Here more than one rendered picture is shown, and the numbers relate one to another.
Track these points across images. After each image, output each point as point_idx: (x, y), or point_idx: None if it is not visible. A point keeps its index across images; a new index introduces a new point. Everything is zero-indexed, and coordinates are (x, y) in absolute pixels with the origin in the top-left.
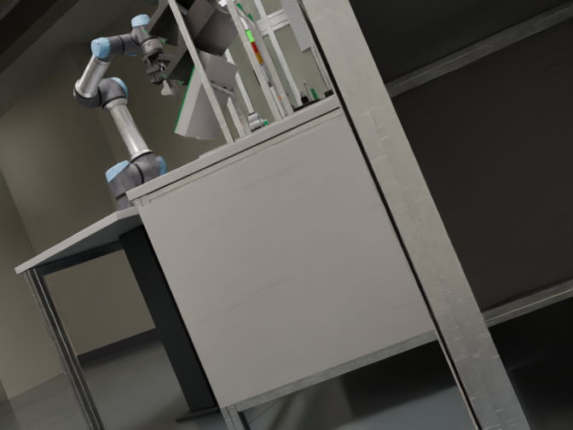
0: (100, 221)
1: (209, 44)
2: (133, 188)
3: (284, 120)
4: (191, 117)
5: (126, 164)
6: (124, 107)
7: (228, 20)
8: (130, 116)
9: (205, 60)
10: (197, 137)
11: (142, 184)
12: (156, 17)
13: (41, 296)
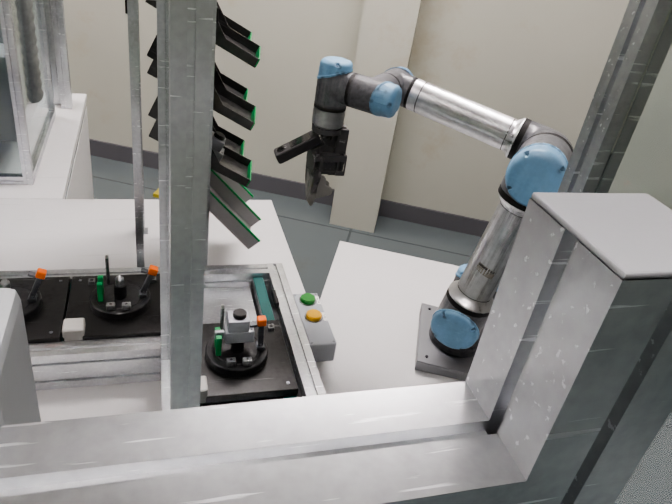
0: (365, 246)
1: None
2: (264, 200)
3: (128, 199)
4: None
5: (456, 273)
6: (496, 209)
7: (155, 118)
8: (488, 228)
9: None
10: (251, 224)
11: (256, 200)
12: (227, 82)
13: None
